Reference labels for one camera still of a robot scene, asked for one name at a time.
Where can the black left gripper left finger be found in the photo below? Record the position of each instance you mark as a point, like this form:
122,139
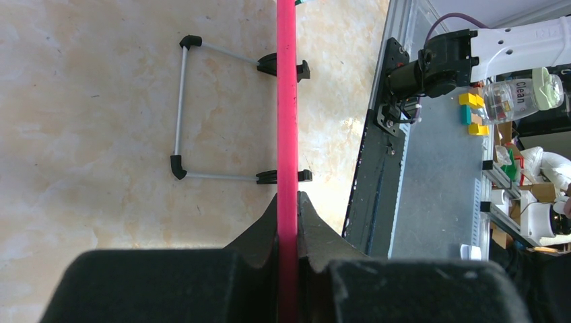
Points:
253,283

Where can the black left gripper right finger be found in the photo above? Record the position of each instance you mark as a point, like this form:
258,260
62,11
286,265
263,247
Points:
321,250

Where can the pink framed whiteboard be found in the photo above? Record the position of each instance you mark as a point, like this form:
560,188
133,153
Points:
287,163

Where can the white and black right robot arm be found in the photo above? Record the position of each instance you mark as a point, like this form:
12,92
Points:
458,59

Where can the black whiteboard foot clip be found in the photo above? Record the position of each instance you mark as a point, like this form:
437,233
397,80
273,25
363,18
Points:
302,71
305,176

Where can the bare human hand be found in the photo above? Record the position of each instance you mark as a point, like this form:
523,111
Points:
567,206

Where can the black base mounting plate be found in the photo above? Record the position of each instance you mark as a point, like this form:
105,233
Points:
373,198

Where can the yellow toy block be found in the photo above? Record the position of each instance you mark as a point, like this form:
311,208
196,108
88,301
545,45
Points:
474,101
478,129

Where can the teal toy block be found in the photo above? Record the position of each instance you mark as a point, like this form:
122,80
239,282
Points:
466,118

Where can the clear plastic cup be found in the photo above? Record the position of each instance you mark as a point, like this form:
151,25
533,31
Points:
513,99

